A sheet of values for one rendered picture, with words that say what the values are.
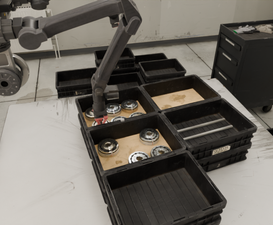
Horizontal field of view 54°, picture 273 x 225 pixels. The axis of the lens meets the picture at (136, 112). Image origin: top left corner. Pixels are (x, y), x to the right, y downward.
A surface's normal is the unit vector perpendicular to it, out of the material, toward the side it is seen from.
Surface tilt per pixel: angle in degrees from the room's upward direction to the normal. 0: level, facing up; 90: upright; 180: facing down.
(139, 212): 0
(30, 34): 106
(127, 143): 0
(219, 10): 90
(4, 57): 90
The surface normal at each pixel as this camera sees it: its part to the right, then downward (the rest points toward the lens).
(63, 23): 0.22, 0.74
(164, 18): 0.23, 0.58
